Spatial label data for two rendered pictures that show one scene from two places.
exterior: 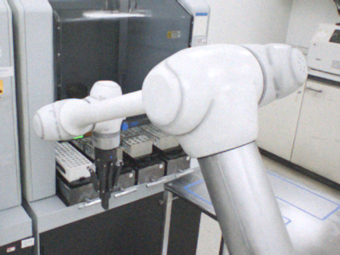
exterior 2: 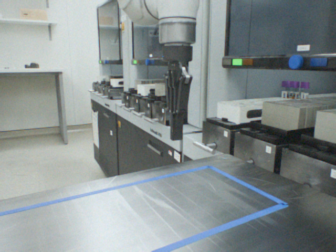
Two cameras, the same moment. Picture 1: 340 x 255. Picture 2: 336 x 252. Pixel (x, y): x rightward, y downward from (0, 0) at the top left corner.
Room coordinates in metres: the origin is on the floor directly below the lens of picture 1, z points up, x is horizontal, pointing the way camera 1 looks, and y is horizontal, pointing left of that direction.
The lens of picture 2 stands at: (1.21, -0.64, 0.98)
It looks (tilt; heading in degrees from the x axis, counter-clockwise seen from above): 13 degrees down; 99
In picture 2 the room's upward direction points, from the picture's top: straight up
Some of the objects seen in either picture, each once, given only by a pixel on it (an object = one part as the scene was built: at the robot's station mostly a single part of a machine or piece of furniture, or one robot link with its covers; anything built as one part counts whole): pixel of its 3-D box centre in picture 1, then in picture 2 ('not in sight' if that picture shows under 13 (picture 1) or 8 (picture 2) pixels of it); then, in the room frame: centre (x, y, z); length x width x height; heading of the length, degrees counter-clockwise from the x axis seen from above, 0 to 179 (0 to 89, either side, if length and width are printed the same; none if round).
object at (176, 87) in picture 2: (108, 174); (178, 92); (1.13, 0.05, 0.91); 0.04 x 0.01 x 0.11; 31
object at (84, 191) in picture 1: (51, 157); (295, 124); (1.49, 0.32, 0.78); 0.73 x 0.14 x 0.09; 35
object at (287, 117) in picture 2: (109, 156); (281, 116); (1.38, 0.06, 0.85); 0.12 x 0.02 x 0.06; 125
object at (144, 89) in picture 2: not in sight; (167, 90); (0.97, 0.83, 0.83); 0.30 x 0.10 x 0.06; 35
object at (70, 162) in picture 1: (64, 158); (265, 110); (1.37, 0.24, 0.83); 0.30 x 0.10 x 0.06; 35
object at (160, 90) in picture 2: not in sight; (161, 90); (0.98, 0.64, 0.85); 0.12 x 0.02 x 0.06; 126
